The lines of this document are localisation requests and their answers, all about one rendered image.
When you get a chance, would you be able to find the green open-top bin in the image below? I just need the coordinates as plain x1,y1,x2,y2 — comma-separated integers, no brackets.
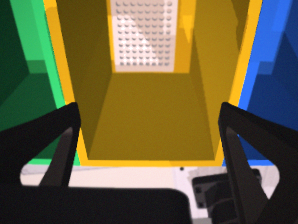
0,0,66,165

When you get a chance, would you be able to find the yellow open bin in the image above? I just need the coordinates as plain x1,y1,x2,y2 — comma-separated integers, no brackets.
43,0,262,167

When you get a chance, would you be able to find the blue general waste bin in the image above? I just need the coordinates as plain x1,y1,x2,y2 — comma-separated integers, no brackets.
237,0,298,166

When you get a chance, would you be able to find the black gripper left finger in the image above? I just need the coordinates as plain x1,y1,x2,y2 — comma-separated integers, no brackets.
0,102,81,186

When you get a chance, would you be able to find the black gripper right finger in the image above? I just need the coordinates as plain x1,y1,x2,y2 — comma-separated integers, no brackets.
218,102,298,224

